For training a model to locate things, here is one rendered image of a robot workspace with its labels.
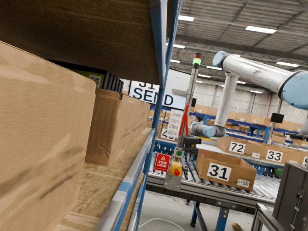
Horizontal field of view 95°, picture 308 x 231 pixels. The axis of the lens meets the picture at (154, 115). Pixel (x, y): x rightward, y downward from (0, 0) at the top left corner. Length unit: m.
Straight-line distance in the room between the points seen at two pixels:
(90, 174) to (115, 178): 0.03
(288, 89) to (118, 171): 0.80
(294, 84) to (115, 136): 0.79
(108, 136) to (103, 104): 0.04
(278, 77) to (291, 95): 0.14
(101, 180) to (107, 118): 0.07
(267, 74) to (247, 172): 0.72
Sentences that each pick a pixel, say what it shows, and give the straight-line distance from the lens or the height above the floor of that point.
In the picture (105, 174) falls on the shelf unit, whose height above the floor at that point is 1.14.
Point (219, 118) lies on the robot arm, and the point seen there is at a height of 1.25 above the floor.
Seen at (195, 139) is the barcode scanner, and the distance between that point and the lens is 1.00.
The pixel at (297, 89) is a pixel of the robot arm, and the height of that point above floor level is 1.42.
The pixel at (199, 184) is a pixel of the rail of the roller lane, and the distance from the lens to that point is 1.18.
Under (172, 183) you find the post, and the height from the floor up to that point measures 0.72.
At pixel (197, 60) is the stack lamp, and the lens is 1.09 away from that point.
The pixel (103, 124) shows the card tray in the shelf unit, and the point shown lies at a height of 1.19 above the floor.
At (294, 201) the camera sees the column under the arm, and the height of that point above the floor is 0.91.
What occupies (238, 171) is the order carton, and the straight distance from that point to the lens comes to 1.32.
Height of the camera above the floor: 1.23
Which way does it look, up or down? 3 degrees down
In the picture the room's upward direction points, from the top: 11 degrees clockwise
